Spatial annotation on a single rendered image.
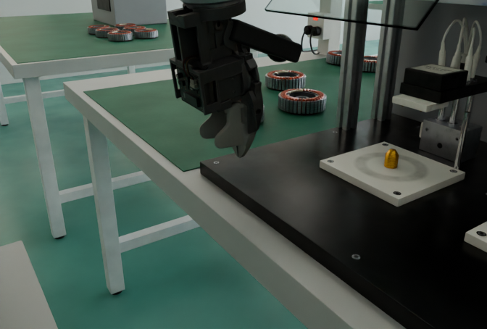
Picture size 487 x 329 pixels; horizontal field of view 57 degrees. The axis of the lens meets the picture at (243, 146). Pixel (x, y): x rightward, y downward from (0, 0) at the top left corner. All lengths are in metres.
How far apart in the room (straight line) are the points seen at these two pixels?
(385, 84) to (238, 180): 0.40
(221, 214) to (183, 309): 1.01
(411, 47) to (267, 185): 0.46
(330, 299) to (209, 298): 1.17
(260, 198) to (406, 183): 0.20
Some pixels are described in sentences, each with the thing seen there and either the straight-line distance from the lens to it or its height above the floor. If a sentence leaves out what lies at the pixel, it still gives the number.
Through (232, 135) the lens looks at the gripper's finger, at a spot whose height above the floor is 0.86.
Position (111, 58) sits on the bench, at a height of 0.74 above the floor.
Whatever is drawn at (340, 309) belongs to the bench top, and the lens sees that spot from 0.48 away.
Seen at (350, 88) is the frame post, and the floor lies 0.85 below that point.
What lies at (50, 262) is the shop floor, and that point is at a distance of 1.93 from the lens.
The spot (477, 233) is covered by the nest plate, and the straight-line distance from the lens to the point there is 0.57.
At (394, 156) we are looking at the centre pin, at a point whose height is 0.80.
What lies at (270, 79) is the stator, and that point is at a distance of 1.22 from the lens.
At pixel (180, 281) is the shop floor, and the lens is 1.71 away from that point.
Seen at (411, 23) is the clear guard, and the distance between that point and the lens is 0.46.
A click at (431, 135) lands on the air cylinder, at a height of 0.80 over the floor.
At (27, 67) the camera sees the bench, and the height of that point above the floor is 0.73.
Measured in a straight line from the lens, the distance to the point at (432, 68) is 0.73.
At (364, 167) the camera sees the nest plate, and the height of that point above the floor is 0.78.
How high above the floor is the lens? 1.06
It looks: 22 degrees down
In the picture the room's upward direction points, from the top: straight up
